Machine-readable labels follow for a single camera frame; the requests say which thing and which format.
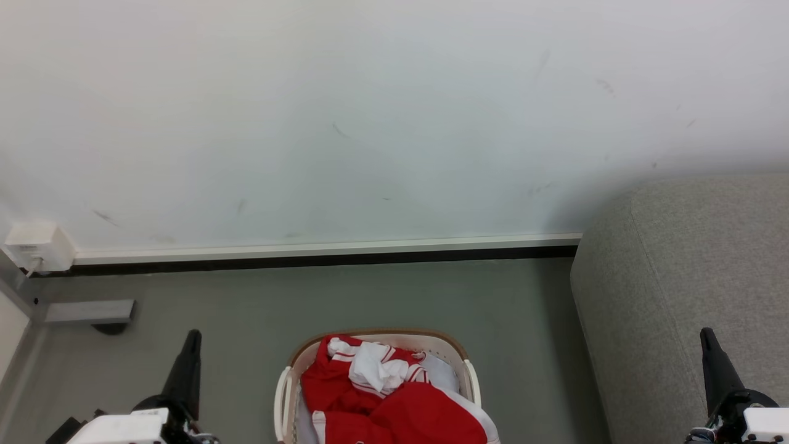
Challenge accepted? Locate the white plastic laundry basket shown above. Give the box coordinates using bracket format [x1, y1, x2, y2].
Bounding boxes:
[274, 329, 481, 444]

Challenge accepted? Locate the red and white garment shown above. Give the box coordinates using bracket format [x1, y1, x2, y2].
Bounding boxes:
[300, 334, 501, 444]

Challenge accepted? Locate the grey fabric sofa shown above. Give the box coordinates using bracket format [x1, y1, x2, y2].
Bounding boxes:
[570, 175, 789, 444]

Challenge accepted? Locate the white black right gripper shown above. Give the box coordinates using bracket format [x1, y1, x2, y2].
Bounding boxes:
[686, 327, 789, 444]

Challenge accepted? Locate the white wall socket box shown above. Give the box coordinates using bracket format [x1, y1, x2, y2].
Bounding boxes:
[4, 222, 76, 273]

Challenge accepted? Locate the grey metal foot bar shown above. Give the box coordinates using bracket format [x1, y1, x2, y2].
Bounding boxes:
[43, 300, 136, 326]

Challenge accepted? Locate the white and black baseboard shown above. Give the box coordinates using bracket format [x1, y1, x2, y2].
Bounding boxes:
[73, 233, 583, 276]

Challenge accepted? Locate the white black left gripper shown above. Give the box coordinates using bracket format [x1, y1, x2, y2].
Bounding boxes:
[67, 329, 218, 444]

